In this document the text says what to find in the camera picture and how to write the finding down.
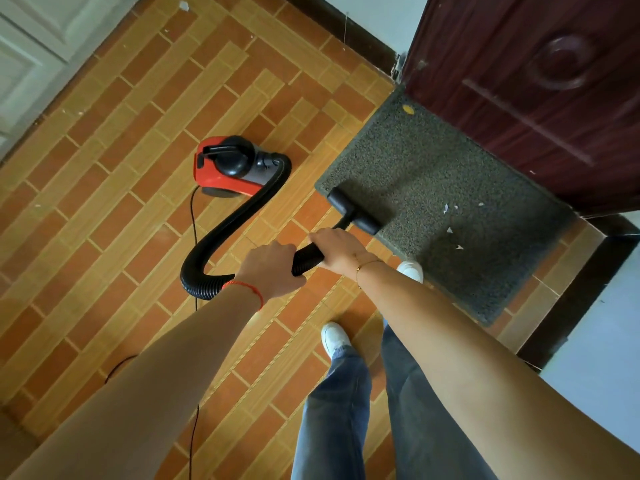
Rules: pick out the person's right hand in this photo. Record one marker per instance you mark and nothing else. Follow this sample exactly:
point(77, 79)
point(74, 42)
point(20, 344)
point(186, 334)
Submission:
point(340, 249)

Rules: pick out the white right shoe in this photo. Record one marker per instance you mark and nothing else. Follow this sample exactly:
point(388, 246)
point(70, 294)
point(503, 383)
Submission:
point(410, 269)

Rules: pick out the grey door mat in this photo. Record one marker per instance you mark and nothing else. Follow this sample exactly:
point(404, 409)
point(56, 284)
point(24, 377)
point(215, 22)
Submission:
point(440, 209)

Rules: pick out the white shoe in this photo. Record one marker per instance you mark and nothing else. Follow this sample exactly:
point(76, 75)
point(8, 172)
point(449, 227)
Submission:
point(410, 269)
point(334, 337)

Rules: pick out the person's left hand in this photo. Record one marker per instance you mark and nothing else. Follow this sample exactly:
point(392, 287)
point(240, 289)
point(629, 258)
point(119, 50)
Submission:
point(267, 269)

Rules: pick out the person's left forearm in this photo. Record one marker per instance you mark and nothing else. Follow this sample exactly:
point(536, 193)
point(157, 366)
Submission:
point(150, 389)

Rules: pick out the white cabinet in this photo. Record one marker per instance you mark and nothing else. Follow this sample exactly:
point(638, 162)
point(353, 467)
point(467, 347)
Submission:
point(35, 54)

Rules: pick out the white left shoe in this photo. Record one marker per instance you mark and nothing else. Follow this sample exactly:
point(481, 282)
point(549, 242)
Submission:
point(334, 337)

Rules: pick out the person's left fingers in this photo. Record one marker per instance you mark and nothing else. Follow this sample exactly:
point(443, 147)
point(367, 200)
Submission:
point(287, 254)

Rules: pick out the person's right fingers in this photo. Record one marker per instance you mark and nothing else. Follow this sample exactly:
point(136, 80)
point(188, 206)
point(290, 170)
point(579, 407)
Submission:
point(320, 242)

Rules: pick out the white paper scraps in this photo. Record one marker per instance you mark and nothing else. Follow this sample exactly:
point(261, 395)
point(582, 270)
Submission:
point(452, 227)

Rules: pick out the person's right forearm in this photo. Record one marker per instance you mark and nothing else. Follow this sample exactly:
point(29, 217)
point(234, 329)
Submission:
point(480, 374)

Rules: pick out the dark red wooden door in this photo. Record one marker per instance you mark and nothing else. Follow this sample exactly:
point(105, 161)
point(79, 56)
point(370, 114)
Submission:
point(535, 89)

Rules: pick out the blue jeans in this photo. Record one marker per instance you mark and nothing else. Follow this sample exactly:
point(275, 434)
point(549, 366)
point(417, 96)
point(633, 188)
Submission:
point(380, 414)

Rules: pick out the red and black vacuum cleaner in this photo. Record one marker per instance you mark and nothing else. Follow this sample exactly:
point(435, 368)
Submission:
point(235, 164)

